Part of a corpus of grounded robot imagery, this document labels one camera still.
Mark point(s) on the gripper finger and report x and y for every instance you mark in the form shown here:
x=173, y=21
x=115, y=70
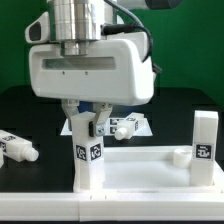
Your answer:
x=70, y=108
x=97, y=127

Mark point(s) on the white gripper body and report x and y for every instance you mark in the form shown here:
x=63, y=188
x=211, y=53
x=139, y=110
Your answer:
x=115, y=70

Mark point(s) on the white desk top tray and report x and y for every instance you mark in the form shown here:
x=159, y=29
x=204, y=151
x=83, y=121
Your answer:
x=151, y=169

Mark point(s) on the white marker sheet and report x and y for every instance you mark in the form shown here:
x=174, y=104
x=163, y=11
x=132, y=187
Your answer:
x=111, y=126

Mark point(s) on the white front fence bar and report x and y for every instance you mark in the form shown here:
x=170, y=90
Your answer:
x=111, y=207

